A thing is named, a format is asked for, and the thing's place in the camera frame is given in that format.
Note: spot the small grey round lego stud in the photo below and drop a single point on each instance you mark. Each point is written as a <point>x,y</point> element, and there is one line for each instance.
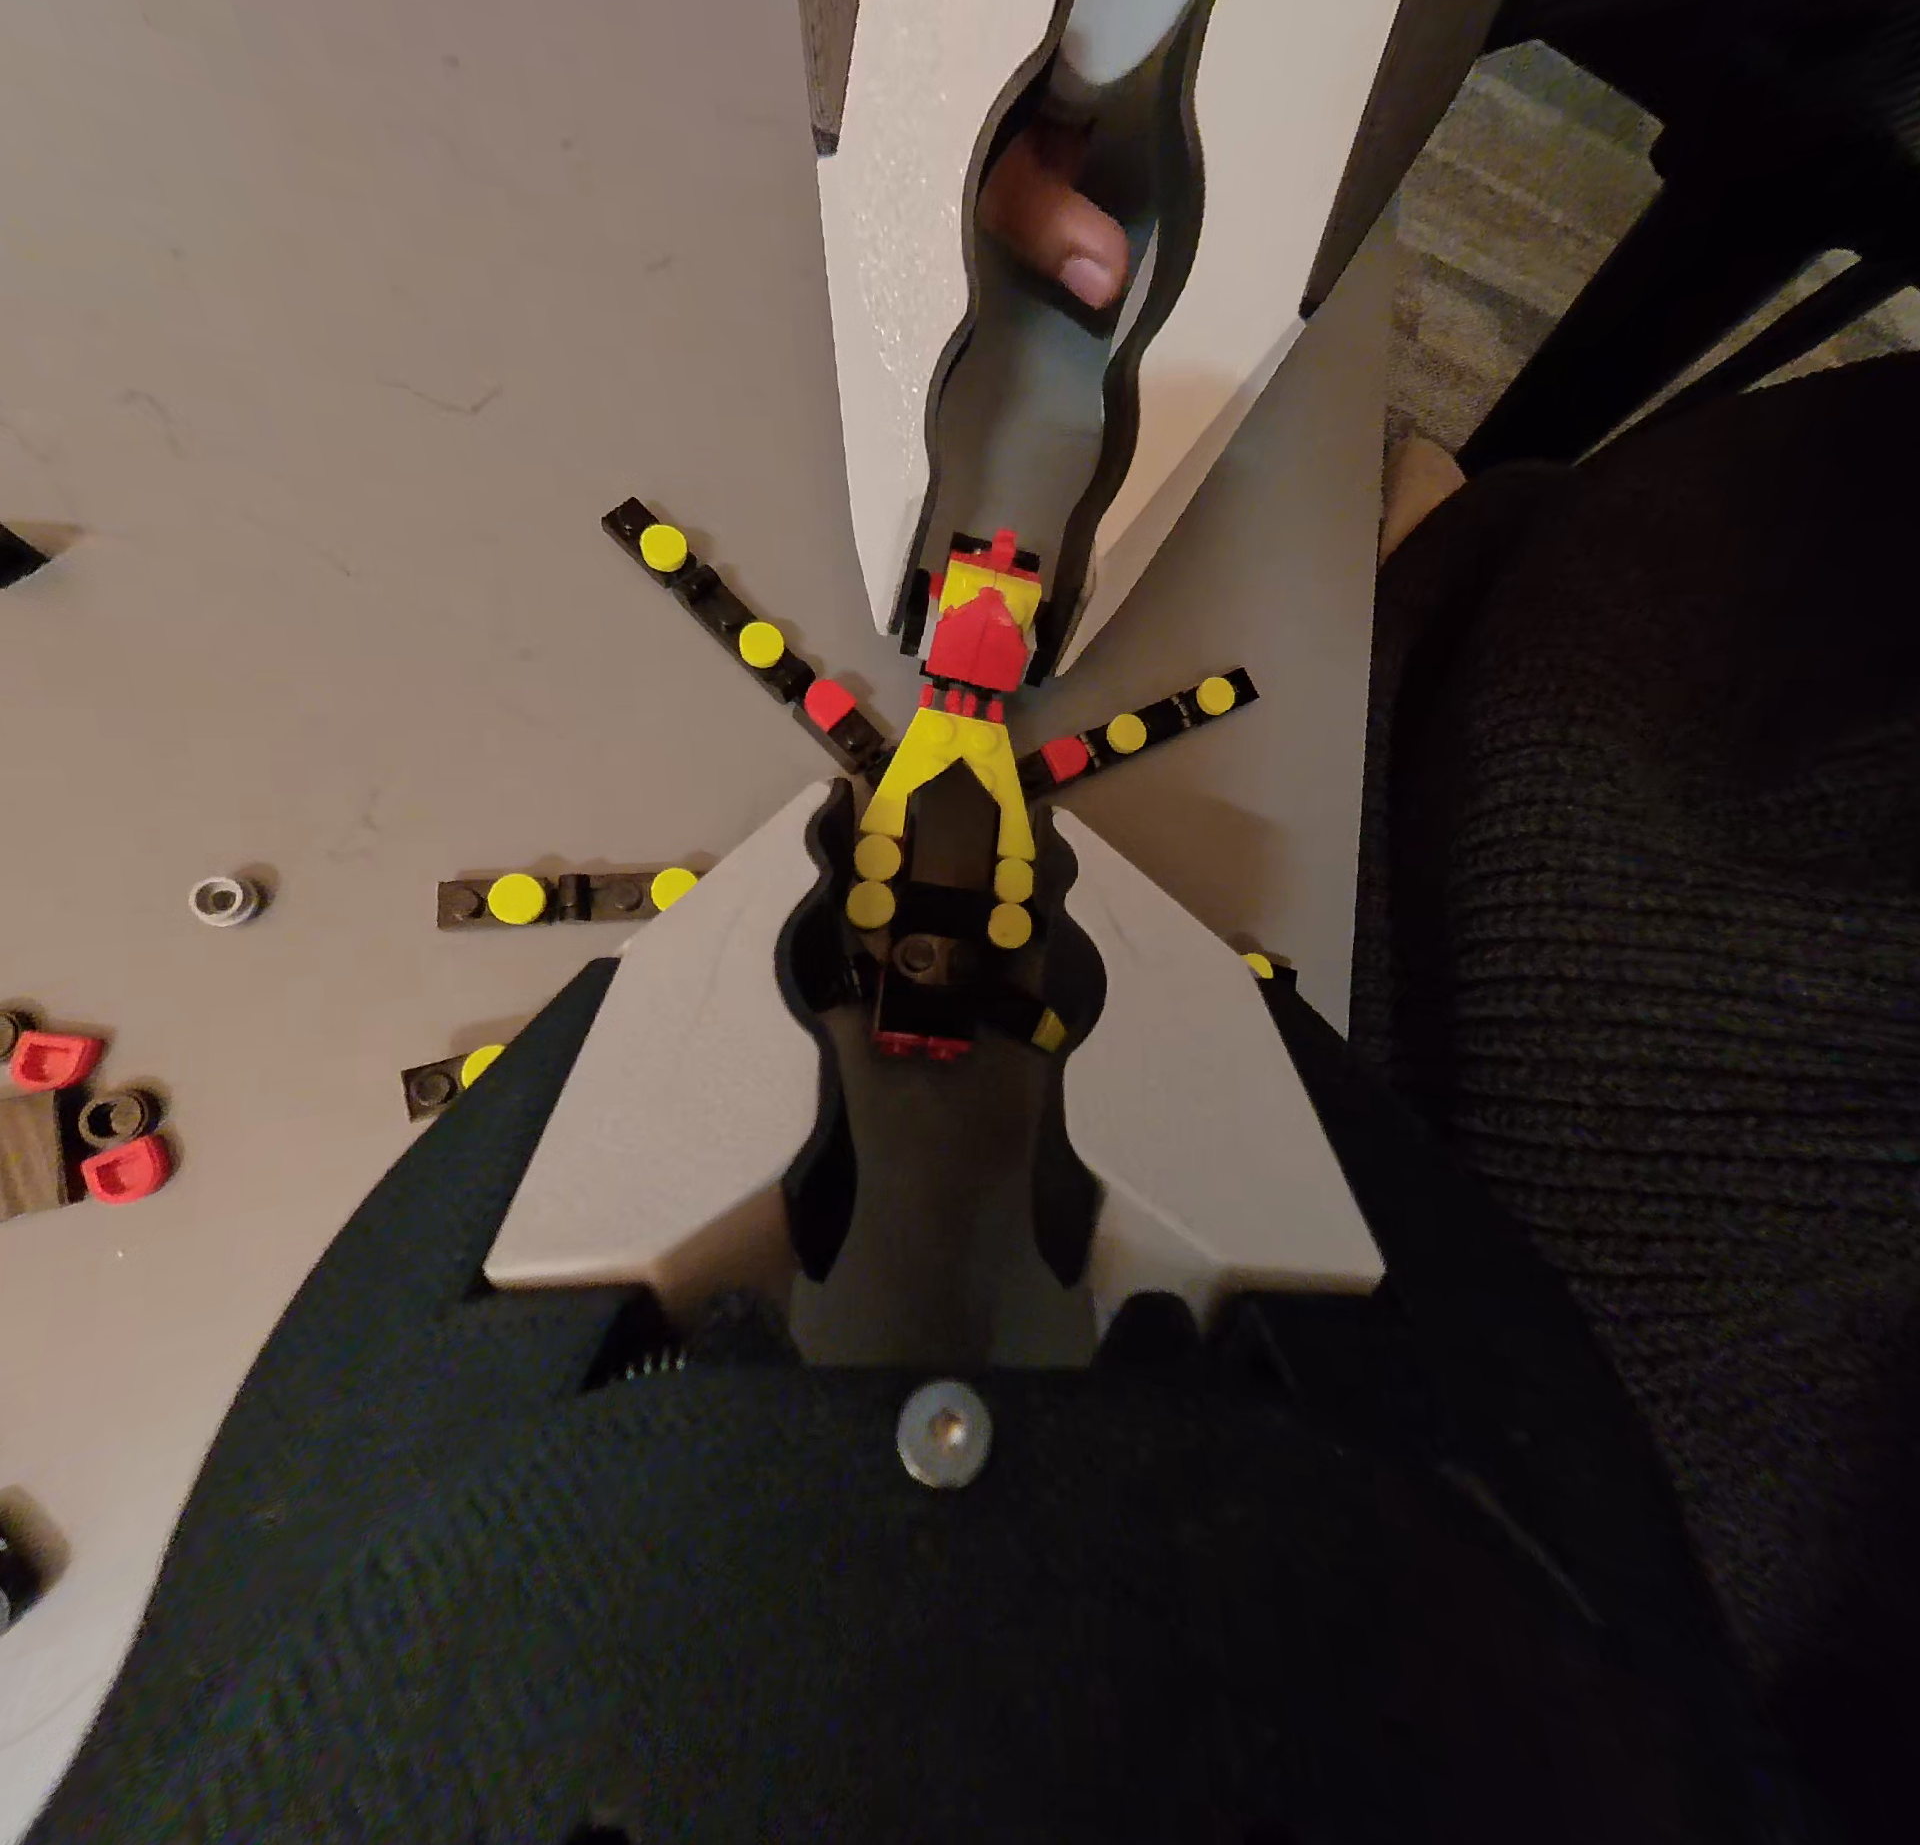
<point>227,900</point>

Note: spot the person's right hand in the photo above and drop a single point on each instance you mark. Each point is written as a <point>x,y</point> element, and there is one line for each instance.
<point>1057,217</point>

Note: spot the pile of loose lego pieces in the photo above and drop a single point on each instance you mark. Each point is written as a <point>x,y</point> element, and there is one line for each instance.
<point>52,1061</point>

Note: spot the yellow black lego spider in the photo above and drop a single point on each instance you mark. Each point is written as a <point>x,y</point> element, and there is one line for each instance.
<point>947,780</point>

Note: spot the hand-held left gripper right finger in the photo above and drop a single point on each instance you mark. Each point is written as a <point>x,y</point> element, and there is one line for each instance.
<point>1215,1126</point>

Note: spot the black chair frame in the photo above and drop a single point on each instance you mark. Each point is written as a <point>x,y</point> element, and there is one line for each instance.
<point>1725,151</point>

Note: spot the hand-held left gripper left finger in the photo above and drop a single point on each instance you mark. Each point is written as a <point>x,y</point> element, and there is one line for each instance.
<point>677,1095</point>

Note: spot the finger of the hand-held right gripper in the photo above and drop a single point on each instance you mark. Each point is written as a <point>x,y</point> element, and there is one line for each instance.
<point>902,225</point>
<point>1277,196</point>

